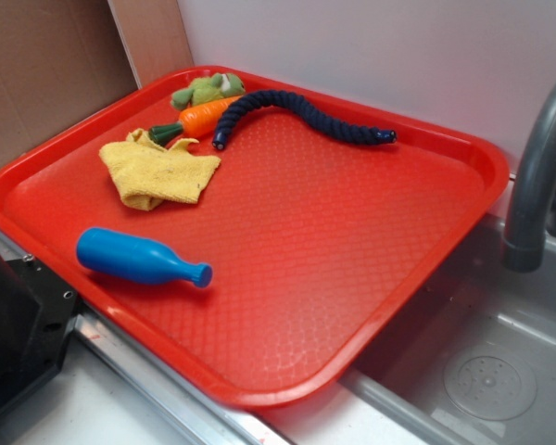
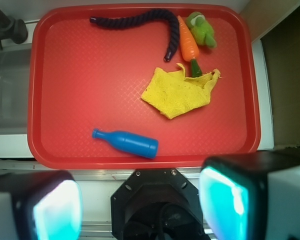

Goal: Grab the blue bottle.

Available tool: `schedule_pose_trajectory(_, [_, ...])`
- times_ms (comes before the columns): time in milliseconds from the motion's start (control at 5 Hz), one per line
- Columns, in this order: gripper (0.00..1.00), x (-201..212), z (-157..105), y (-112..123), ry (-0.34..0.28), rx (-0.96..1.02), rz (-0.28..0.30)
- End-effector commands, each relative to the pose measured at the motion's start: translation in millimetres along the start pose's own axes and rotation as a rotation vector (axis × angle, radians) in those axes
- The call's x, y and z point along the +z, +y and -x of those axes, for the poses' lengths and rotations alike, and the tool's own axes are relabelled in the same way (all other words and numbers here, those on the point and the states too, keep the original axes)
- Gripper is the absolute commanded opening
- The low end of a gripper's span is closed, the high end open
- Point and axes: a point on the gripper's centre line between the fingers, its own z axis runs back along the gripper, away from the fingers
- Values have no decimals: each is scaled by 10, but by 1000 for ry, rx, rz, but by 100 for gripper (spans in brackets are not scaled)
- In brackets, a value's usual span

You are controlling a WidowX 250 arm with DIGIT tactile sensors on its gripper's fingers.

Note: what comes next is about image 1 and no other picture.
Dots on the green plush toy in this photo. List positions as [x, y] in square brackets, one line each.
[207, 89]

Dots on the yellow cloth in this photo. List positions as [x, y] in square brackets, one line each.
[147, 174]

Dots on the blue plastic bottle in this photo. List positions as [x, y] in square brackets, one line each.
[138, 259]

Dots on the red plastic tray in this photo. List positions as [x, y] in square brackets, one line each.
[314, 244]

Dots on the brown cardboard panel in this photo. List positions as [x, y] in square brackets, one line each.
[60, 62]

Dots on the grey toy sink basin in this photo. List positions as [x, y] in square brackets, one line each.
[471, 357]

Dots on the grey toy faucet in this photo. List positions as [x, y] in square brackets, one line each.
[532, 210]

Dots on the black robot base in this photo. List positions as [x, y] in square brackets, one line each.
[37, 309]

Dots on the orange toy carrot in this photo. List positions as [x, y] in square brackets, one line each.
[192, 122]

